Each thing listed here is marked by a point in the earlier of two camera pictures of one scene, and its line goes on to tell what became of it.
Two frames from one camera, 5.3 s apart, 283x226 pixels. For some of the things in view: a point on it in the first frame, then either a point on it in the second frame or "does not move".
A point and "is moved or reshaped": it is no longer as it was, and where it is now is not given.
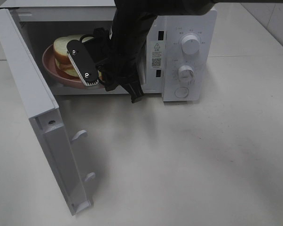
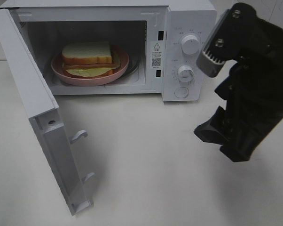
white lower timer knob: (185, 73) does not move
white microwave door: (42, 106) does not move
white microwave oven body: (179, 62) does not move
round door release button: (181, 92) does not move
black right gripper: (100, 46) → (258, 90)
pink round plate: (49, 61) is moved or reshaped
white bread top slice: (60, 44) is moved or reshaped
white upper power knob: (190, 44) does not move
